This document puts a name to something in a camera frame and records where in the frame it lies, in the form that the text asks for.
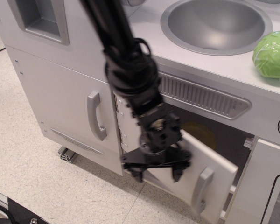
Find grey fridge door handle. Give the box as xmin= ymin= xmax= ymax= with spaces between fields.
xmin=87 ymin=91 xmax=107 ymax=141

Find white oven door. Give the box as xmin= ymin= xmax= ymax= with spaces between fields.
xmin=226 ymin=139 xmax=280 ymax=224

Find white cabinet door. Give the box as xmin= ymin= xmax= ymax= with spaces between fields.
xmin=113 ymin=92 xmax=239 ymax=215

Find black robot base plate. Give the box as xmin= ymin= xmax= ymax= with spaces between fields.
xmin=0 ymin=198 xmax=49 ymax=224

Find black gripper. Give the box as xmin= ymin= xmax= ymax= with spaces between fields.
xmin=121 ymin=144 xmax=191 ymax=183

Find white toy kitchen cabinet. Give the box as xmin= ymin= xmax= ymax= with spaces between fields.
xmin=0 ymin=0 xmax=280 ymax=224

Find grey vent grille panel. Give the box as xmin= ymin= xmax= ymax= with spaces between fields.
xmin=159 ymin=72 xmax=252 ymax=120

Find yellow toy plate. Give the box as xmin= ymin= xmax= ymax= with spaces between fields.
xmin=182 ymin=121 xmax=217 ymax=150

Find silver sink bowl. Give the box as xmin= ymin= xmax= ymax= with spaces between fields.
xmin=161 ymin=0 xmax=273 ymax=56

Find silver fridge emblem trim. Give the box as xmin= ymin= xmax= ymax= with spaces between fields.
xmin=51 ymin=128 xmax=104 ymax=154

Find aluminium extrusion frame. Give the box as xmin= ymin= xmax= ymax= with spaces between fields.
xmin=58 ymin=146 xmax=78 ymax=164

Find green toy cabbage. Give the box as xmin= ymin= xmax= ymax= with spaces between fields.
xmin=252 ymin=31 xmax=280 ymax=79

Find grey recessed dispenser panel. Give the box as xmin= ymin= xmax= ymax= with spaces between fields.
xmin=7 ymin=0 xmax=69 ymax=46

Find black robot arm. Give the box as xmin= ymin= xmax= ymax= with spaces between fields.
xmin=83 ymin=0 xmax=191 ymax=182

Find grey cabinet door handle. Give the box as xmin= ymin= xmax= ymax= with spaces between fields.
xmin=191 ymin=167 xmax=214 ymax=214

